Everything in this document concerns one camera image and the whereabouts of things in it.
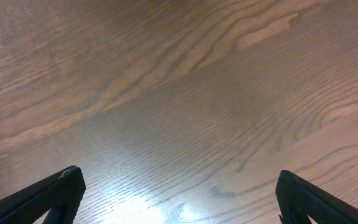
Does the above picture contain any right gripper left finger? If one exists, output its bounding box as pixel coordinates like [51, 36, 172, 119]
[0, 166, 86, 224]

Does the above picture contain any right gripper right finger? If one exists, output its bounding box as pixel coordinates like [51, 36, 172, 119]
[275, 170, 358, 224]

